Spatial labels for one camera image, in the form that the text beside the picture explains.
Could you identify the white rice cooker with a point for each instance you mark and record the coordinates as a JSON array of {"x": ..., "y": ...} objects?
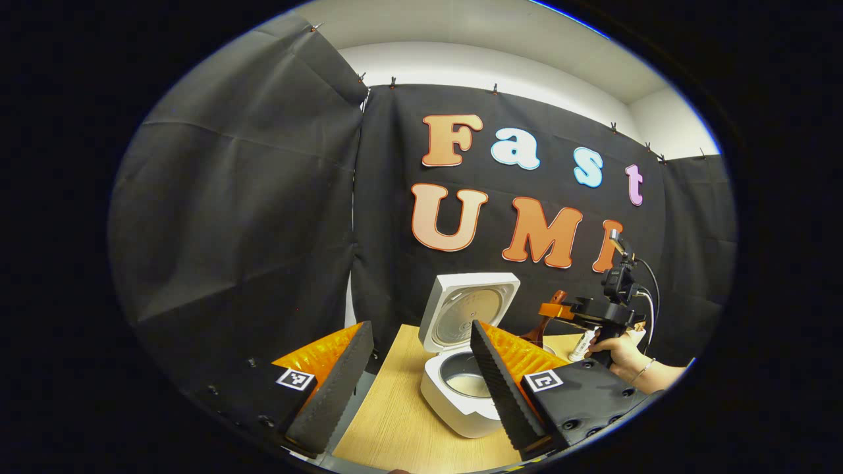
[{"x": 454, "y": 309}]

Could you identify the brown wooden spoon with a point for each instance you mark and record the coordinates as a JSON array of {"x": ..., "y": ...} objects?
[{"x": 541, "y": 329}]

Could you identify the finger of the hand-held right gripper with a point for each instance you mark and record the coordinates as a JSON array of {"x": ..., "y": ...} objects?
[{"x": 556, "y": 310}]

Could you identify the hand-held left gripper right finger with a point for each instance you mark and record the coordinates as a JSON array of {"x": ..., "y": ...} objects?
[{"x": 500, "y": 388}]

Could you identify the white green drink bottle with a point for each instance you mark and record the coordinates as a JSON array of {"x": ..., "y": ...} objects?
[{"x": 583, "y": 345}]

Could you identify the black backdrop cloth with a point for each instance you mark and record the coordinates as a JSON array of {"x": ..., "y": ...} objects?
[{"x": 250, "y": 210}]

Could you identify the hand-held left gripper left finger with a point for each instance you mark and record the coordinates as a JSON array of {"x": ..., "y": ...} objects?
[{"x": 342, "y": 382}]

